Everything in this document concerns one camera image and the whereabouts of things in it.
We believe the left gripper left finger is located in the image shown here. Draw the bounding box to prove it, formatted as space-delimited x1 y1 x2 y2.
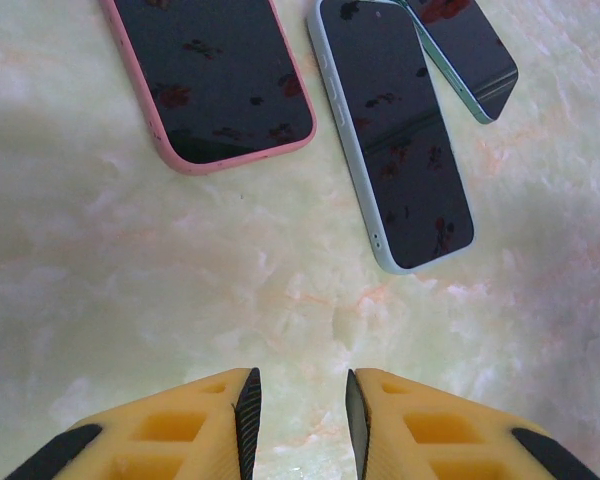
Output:
9 367 262 480

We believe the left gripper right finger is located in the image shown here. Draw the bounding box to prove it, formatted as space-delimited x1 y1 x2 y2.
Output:
346 368 600 480

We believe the pink phone case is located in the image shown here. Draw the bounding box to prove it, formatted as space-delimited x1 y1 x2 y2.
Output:
98 0 317 176

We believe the light blue phone case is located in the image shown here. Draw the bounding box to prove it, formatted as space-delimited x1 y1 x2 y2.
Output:
305 0 477 275

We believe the black smartphone pink edge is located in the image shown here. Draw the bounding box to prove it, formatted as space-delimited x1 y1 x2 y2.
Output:
110 0 314 165

